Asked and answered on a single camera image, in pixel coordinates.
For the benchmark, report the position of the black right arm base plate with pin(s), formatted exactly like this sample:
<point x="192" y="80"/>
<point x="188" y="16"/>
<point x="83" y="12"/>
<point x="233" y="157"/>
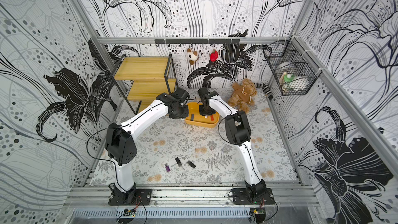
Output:
<point x="240" y="196"/>

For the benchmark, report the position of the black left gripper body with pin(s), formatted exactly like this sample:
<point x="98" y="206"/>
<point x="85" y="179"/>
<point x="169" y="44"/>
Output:
<point x="179" y="111"/>

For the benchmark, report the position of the black power connector box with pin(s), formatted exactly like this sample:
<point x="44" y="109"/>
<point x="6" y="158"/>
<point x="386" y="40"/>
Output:
<point x="258" y="215"/>

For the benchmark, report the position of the yellow plastic storage box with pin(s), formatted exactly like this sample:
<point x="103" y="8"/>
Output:
<point x="201" y="121"/>

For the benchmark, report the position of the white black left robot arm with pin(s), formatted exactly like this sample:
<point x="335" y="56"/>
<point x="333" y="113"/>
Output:
<point x="121" y="138"/>

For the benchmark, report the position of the purple usb flash drive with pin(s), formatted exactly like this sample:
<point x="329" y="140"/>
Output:
<point x="167" y="167"/>

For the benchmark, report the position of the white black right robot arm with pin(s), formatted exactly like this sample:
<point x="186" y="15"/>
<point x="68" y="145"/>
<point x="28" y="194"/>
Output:
<point x="238" y="133"/>

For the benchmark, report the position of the wooden shelf black frame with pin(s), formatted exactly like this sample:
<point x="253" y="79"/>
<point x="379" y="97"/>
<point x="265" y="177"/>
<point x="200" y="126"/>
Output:
<point x="150" y="76"/>

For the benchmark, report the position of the hanging dog plush toy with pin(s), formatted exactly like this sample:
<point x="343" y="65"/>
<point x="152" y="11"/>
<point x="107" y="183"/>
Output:
<point x="192" y="56"/>

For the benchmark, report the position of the green white bottle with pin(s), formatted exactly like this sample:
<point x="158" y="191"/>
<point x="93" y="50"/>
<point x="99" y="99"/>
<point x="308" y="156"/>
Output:
<point x="288" y="78"/>

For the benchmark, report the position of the hanging red plush toy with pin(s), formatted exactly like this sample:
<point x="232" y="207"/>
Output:
<point x="214" y="55"/>

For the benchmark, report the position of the brown teddy bear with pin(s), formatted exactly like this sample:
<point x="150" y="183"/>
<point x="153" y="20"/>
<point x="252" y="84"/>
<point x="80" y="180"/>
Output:
<point x="243" y="94"/>

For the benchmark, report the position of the small circuit board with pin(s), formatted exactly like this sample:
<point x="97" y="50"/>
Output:
<point x="129" y="213"/>

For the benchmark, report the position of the dark brown usb flash drive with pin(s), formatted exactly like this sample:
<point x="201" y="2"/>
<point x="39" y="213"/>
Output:
<point x="191" y="164"/>

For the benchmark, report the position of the striped black white object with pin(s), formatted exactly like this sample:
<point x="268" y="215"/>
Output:
<point x="267" y="91"/>

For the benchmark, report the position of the black wire basket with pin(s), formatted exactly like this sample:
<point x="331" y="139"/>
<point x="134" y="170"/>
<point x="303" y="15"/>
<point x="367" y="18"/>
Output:
<point x="285" y="57"/>

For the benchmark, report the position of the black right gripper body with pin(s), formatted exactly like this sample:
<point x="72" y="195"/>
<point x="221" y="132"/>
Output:
<point x="204" y="110"/>

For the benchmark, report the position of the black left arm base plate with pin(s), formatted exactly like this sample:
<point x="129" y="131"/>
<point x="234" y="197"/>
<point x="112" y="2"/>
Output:
<point x="132" y="197"/>

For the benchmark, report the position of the black usb flash drive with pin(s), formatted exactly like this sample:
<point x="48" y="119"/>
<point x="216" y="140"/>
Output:
<point x="178" y="162"/>

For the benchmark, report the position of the black hanging rail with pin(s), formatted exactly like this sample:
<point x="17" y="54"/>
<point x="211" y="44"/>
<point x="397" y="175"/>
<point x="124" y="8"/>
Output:
<point x="197" y="41"/>

